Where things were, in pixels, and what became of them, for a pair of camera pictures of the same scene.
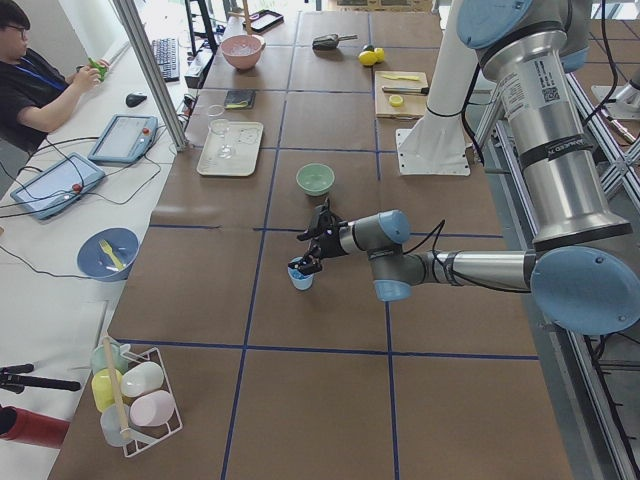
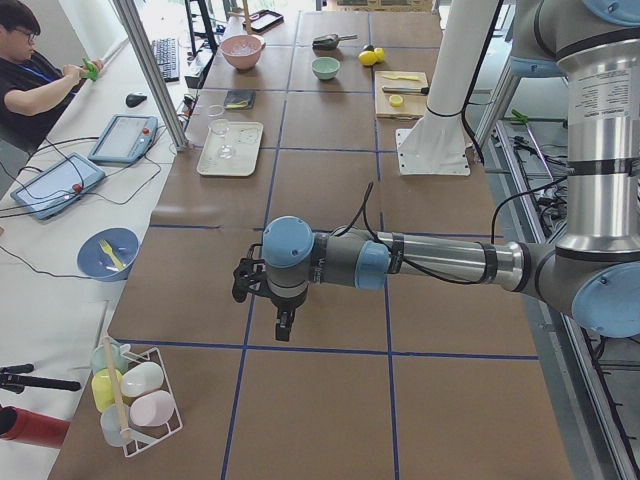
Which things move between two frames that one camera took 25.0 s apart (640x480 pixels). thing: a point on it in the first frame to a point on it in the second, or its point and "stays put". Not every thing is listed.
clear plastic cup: [113, 420] stays put
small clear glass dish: [216, 110] stays put
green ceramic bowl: [315, 179] to [325, 67]
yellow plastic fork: [107, 248] stays put
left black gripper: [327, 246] to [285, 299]
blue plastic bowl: [107, 254] stays put
